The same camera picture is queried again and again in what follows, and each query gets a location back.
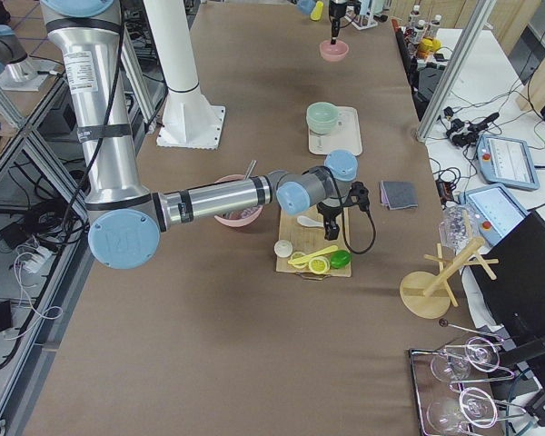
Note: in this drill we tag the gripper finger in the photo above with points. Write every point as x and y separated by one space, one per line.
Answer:
334 35
331 231

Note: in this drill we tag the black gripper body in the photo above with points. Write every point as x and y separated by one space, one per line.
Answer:
328 211
335 14

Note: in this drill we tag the small pink bowl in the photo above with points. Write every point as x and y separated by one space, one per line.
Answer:
333 51

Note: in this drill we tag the white ceramic spoon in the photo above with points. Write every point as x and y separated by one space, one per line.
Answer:
308 222

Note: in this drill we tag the green bowl stack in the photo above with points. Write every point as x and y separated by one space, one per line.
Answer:
322 117

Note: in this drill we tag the large pink ice bowl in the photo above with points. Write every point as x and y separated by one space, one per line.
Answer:
241 218

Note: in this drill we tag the yellow plastic knife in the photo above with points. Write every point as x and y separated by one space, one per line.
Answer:
307 257

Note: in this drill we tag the yellow plastic cup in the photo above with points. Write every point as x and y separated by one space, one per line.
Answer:
316 13

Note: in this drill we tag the bamboo cutting board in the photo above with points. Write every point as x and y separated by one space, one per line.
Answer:
311 239

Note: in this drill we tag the pastel cup rack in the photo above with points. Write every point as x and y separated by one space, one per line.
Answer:
366 14

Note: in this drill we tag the green lime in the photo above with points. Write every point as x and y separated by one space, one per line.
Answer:
340 259

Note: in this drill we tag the upper lemon slice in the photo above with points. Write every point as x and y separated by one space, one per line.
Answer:
319 265

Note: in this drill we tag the lemon slice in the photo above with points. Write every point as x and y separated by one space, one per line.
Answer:
319 265
295 256

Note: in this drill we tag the lower lemon slice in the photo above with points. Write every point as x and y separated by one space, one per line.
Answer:
295 256

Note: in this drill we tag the white steamed bun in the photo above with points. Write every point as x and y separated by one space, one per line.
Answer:
283 249

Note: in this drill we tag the grey folded cloth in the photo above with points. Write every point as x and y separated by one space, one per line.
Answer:
398 195

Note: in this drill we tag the cream rabbit tray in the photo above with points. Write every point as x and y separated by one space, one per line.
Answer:
346 135

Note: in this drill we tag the metal ice scoop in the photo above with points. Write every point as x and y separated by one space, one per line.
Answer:
250 169

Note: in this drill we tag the wooden mug tree stand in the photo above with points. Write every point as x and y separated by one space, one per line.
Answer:
429 295

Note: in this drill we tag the blue teach pendant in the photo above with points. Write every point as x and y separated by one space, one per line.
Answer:
507 161

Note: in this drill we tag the wine glass rack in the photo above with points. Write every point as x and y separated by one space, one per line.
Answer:
451 388

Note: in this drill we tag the aluminium frame post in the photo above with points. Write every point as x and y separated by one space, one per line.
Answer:
460 53

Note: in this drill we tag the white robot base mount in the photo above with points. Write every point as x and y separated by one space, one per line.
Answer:
189 120

